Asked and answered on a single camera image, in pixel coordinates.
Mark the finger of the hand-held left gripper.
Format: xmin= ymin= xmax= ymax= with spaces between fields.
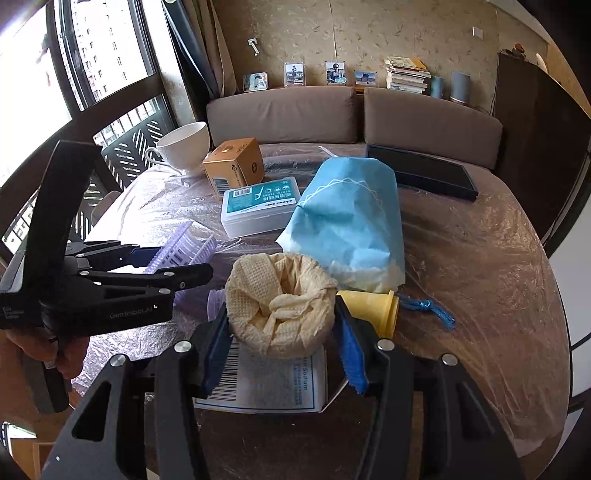
xmin=76 ymin=262 xmax=214 ymax=297
xmin=64 ymin=239 xmax=161 ymax=271

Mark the person's left hand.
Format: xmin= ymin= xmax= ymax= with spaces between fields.
xmin=0 ymin=329 xmax=92 ymax=380

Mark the dark wooden cabinet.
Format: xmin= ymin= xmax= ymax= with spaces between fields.
xmin=492 ymin=52 xmax=591 ymax=245

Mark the black balcony railing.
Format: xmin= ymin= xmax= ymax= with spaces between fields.
xmin=0 ymin=95 xmax=178 ymax=259

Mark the white floss pick box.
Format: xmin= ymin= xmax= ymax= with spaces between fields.
xmin=220 ymin=175 xmax=302 ymax=239

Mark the beige curtain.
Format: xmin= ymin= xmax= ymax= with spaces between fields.
xmin=185 ymin=0 xmax=236 ymax=99

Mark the portrait photo frame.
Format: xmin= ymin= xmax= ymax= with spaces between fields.
xmin=325 ymin=61 xmax=348 ymax=86

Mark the white ceramic cup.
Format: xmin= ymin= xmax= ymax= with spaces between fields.
xmin=144 ymin=122 xmax=211 ymax=177

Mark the dark rectangular tray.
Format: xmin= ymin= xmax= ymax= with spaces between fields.
xmin=365 ymin=144 xmax=478 ymax=202

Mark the grey cylinder speaker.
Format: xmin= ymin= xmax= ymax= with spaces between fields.
xmin=450 ymin=71 xmax=472 ymax=106

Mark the cream mesh cloth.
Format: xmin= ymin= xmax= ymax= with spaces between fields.
xmin=225 ymin=252 xmax=338 ymax=358

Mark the yellow plastic cup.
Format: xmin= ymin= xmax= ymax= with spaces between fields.
xmin=336 ymin=290 xmax=400 ymax=337

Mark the dark curtain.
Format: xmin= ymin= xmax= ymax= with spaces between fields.
xmin=161 ymin=0 xmax=218 ymax=99

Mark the tall clear photo frame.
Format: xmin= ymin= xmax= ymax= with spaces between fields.
xmin=284 ymin=62 xmax=306 ymax=88

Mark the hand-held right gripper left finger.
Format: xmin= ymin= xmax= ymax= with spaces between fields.
xmin=41 ymin=307 xmax=236 ymax=480

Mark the brown cardboard box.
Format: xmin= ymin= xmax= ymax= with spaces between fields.
xmin=202 ymin=137 xmax=265 ymax=201

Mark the brown sofa cushion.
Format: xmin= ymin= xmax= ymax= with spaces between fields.
xmin=206 ymin=85 xmax=363 ymax=148
xmin=363 ymin=88 xmax=504 ymax=171

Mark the blue fabric bag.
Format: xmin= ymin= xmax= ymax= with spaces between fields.
xmin=276 ymin=157 xmax=406 ymax=294

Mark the white paper sliding door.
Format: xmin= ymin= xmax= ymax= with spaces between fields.
xmin=542 ymin=203 xmax=591 ymax=416

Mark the purple plastic hair roller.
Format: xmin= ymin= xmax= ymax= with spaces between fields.
xmin=143 ymin=220 xmax=218 ymax=278

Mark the stack of books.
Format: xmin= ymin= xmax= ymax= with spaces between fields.
xmin=384 ymin=56 xmax=432 ymax=94

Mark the white barcode medicine box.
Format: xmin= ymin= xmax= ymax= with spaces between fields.
xmin=194 ymin=339 xmax=331 ymax=414

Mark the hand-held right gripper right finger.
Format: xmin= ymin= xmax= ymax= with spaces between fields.
xmin=335 ymin=295 xmax=525 ymax=480

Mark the blue braided string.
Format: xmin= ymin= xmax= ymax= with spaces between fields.
xmin=397 ymin=295 xmax=457 ymax=332

